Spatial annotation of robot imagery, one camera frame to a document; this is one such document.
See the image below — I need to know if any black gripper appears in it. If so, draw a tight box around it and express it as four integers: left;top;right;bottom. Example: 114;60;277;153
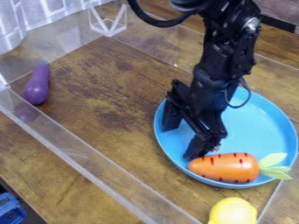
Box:
163;79;239;161

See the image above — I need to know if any orange toy carrot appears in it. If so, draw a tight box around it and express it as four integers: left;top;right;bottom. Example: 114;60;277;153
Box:
188;152;292;184

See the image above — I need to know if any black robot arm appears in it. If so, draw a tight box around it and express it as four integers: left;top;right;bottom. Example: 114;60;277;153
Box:
163;0;261;161

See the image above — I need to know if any blue round plate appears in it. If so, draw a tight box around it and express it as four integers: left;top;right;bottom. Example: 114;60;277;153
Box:
153;87;297;189

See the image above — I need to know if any yellow toy object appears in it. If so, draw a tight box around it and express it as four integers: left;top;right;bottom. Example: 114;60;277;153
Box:
208;197;257;224

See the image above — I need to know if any purple toy eggplant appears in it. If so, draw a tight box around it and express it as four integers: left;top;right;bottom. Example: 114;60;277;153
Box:
22;61;50;105

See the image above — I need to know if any blue object at corner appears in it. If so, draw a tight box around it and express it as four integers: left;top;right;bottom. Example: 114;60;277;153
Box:
0;192;26;224

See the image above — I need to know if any clear acrylic enclosure wall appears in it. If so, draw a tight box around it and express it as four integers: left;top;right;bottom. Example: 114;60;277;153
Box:
0;2;299;224

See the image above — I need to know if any black braided cable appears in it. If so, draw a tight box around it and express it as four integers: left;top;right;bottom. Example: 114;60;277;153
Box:
125;0;196;29

